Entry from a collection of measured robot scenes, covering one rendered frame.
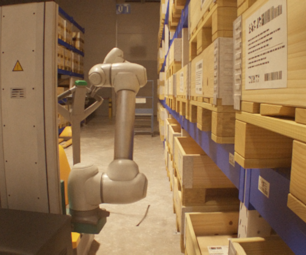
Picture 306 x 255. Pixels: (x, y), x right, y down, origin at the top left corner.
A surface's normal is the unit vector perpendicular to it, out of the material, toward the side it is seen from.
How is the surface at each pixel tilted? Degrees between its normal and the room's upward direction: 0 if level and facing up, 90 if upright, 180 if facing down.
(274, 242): 90
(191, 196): 90
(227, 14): 90
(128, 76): 72
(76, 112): 106
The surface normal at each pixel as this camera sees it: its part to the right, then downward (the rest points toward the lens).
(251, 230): 0.03, 0.10
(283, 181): -1.00, 0.00
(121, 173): 0.00, -0.37
